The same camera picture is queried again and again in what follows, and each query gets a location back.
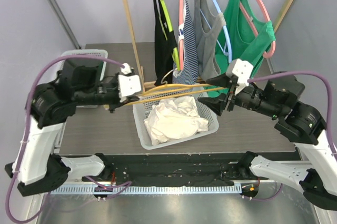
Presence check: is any lime green hanger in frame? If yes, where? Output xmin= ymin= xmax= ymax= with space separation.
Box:
xmin=155 ymin=0 xmax=181 ymax=72

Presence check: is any green tank top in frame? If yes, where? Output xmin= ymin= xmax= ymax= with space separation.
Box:
xmin=204 ymin=0 xmax=276 ymax=100

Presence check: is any grey tank top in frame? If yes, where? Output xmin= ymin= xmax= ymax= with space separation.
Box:
xmin=193 ymin=0 xmax=227 ymax=77

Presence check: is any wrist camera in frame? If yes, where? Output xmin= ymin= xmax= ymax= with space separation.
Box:
xmin=225 ymin=59 xmax=253 ymax=95
xmin=117 ymin=63 xmax=142 ymax=103

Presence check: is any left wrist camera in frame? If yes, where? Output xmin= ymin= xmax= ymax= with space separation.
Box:
xmin=117 ymin=63 xmax=142 ymax=103

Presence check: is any white left laundry basket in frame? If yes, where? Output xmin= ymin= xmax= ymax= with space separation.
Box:
xmin=57 ymin=49 xmax=108 ymax=109

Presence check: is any light blue hanger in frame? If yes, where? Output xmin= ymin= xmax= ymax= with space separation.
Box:
xmin=193 ymin=0 xmax=233 ymax=63

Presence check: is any striped blue white tank top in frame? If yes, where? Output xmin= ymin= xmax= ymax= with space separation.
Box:
xmin=173 ymin=0 xmax=199 ymax=84

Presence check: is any coral pink hanger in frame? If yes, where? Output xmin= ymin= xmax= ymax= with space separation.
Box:
xmin=178 ymin=0 xmax=185 ymax=71

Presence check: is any black tank top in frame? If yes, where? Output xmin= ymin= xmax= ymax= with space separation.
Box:
xmin=150 ymin=0 xmax=179 ymax=86

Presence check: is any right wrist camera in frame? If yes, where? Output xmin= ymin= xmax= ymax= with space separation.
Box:
xmin=225 ymin=59 xmax=253 ymax=95

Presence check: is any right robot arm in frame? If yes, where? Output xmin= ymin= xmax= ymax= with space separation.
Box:
xmin=199 ymin=71 xmax=336 ymax=211

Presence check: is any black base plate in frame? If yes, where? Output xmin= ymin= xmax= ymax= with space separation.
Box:
xmin=92 ymin=153 xmax=257 ymax=187

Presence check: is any pink plastic hanger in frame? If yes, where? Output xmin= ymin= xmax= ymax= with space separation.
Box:
xmin=240 ymin=0 xmax=276 ymax=59

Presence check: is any slotted cable duct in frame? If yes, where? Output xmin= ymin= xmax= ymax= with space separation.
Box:
xmin=51 ymin=183 xmax=242 ymax=197

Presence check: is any yellow plastic hanger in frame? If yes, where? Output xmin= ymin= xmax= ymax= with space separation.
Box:
xmin=127 ymin=79 xmax=224 ymax=105

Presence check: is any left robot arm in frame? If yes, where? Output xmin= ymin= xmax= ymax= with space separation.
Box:
xmin=5 ymin=54 xmax=142 ymax=197

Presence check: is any grey corner frame post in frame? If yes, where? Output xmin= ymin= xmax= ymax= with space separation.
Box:
xmin=47 ymin=0 xmax=82 ymax=49

